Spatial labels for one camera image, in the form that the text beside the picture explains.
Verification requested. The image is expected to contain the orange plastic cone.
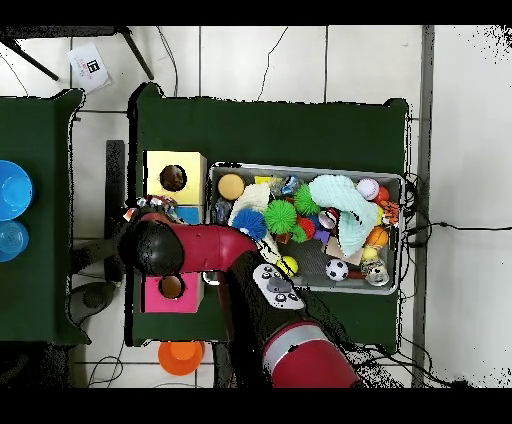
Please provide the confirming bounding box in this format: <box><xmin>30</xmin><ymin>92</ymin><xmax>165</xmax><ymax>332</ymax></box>
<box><xmin>157</xmin><ymin>340</ymin><xmax>206</xmax><ymax>377</ymax></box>

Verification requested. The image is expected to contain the white baseball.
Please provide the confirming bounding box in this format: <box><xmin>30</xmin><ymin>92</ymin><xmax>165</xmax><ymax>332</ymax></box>
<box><xmin>355</xmin><ymin>177</ymin><xmax>380</xmax><ymax>201</ymax></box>

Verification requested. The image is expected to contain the orange toy basketball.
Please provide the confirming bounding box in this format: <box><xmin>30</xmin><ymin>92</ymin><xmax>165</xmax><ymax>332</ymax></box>
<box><xmin>364</xmin><ymin>225</ymin><xmax>390</xmax><ymax>248</ymax></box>

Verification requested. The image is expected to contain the blue plastic bowl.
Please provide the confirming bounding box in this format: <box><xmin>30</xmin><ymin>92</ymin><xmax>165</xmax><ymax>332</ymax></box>
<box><xmin>0</xmin><ymin>159</ymin><xmax>36</xmax><ymax>222</ymax></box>

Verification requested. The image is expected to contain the white printed card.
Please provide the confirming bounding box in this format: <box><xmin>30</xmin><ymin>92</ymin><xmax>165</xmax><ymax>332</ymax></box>
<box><xmin>65</xmin><ymin>41</ymin><xmax>112</xmax><ymax>95</ymax></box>

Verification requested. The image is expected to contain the wooden box with three holes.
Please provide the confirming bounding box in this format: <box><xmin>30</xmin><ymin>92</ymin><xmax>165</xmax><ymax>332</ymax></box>
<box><xmin>141</xmin><ymin>149</ymin><xmax>209</xmax><ymax>314</ymax></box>

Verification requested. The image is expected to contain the blue fuzzy ball with eyes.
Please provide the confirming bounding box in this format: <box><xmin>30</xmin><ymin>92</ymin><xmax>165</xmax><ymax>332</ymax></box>
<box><xmin>231</xmin><ymin>207</ymin><xmax>268</xmax><ymax>241</ymax></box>

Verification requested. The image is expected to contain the grey round base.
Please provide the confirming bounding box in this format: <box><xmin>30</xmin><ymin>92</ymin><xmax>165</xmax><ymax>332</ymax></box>
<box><xmin>67</xmin><ymin>281</ymin><xmax>117</xmax><ymax>325</ymax></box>

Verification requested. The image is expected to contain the orange round sponge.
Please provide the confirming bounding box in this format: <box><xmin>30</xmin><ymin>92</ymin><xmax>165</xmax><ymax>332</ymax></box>
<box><xmin>216</xmin><ymin>172</ymin><xmax>246</xmax><ymax>201</ymax></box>

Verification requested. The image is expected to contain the small soccer ball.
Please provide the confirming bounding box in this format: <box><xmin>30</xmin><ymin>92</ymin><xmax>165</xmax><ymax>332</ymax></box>
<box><xmin>324</xmin><ymin>258</ymin><xmax>350</xmax><ymax>282</ymax></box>

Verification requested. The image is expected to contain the green cloth covered side table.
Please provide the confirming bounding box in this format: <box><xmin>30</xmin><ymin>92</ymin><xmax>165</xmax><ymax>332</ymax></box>
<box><xmin>0</xmin><ymin>88</ymin><xmax>91</xmax><ymax>347</ymax></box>

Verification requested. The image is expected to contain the mint knitted cloth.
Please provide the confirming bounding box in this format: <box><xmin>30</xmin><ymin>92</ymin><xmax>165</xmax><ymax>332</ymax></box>
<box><xmin>308</xmin><ymin>174</ymin><xmax>379</xmax><ymax>259</ymax></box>

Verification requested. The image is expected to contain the yellow ball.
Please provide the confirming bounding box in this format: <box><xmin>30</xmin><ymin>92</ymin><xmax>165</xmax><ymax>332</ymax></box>
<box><xmin>277</xmin><ymin>255</ymin><xmax>300</xmax><ymax>278</ymax></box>

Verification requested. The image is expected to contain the black tripod stand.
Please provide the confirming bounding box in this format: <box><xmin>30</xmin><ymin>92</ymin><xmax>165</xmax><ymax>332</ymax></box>
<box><xmin>0</xmin><ymin>26</ymin><xmax>155</xmax><ymax>81</ymax></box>

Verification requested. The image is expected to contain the black flat panel stand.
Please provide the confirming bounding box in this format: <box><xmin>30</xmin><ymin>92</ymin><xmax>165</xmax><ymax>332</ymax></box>
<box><xmin>104</xmin><ymin>139</ymin><xmax>126</xmax><ymax>283</ymax></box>

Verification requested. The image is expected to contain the black power cable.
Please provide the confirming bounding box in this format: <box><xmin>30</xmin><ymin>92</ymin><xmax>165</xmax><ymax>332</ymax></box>
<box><xmin>403</xmin><ymin>221</ymin><xmax>512</xmax><ymax>246</ymax></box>

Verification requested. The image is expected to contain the translucent blue plastic cup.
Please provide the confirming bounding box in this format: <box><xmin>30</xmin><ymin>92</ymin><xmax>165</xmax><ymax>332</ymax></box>
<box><xmin>0</xmin><ymin>219</ymin><xmax>30</xmax><ymax>264</ymax></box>

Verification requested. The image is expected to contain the cream knitted cloth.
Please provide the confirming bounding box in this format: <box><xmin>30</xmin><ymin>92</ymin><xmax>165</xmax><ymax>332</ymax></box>
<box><xmin>228</xmin><ymin>182</ymin><xmax>281</xmax><ymax>265</ymax></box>

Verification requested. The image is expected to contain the green spiky rubber ball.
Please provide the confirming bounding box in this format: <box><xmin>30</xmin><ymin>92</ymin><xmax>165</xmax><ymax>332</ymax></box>
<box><xmin>293</xmin><ymin>183</ymin><xmax>321</xmax><ymax>217</ymax></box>
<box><xmin>263</xmin><ymin>198</ymin><xmax>298</xmax><ymax>235</ymax></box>

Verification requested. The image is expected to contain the shallow wire mesh bin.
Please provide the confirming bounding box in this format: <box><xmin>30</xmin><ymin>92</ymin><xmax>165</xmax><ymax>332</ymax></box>
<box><xmin>201</xmin><ymin>161</ymin><xmax>405</xmax><ymax>297</ymax></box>

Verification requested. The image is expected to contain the dark green tablecloth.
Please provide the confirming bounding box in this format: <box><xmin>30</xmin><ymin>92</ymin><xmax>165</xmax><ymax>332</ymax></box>
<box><xmin>125</xmin><ymin>81</ymin><xmax>411</xmax><ymax>357</ymax></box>

